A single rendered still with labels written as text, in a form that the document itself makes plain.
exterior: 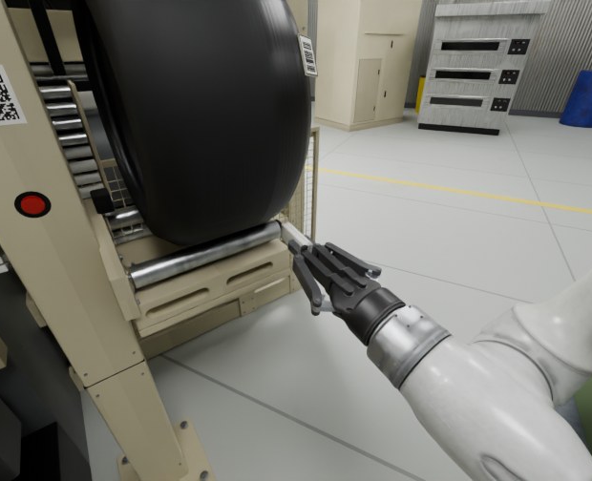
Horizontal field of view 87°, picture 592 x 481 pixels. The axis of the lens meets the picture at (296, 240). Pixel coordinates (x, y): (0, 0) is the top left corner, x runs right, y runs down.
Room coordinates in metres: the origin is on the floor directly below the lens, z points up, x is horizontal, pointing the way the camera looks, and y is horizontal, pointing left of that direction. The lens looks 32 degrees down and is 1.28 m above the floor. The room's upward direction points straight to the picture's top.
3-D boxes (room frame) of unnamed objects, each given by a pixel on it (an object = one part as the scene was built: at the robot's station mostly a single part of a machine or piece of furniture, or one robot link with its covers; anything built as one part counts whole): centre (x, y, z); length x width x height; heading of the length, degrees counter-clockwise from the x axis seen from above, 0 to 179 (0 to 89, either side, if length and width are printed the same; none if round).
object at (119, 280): (0.58, 0.41, 0.90); 0.40 x 0.03 x 0.10; 36
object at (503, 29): (5.89, -2.91, 0.89); 1.40 x 1.07 x 1.79; 67
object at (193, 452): (0.51, 0.46, 0.01); 0.27 x 0.27 x 0.02; 36
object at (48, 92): (0.86, 0.67, 1.05); 0.20 x 0.15 x 0.30; 126
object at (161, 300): (0.56, 0.19, 0.84); 0.36 x 0.09 x 0.06; 126
